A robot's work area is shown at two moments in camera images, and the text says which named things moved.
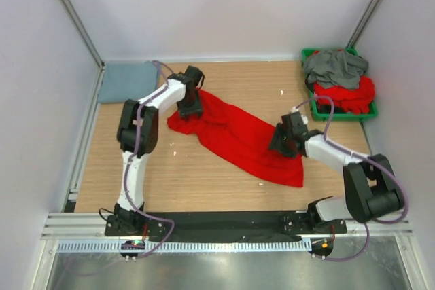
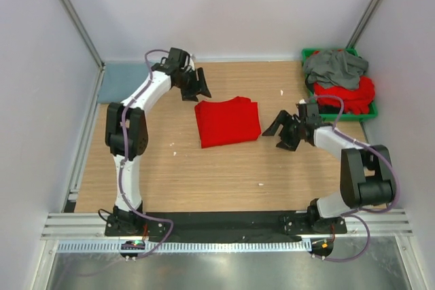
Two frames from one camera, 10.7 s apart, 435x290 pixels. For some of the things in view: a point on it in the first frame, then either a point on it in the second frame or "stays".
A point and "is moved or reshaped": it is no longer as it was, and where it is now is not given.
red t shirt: (242, 136) is moved or reshaped
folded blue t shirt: (124, 81) stays
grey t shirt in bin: (340, 68) stays
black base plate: (223, 224) stays
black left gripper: (196, 109) → (202, 88)
